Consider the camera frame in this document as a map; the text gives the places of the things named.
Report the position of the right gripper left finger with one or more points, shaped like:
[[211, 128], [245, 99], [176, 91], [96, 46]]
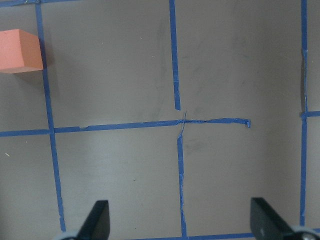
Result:
[[95, 227]]

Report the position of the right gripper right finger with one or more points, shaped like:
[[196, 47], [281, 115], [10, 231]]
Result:
[[267, 224]]

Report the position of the orange foam block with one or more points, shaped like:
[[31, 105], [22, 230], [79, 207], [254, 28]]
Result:
[[20, 52]]

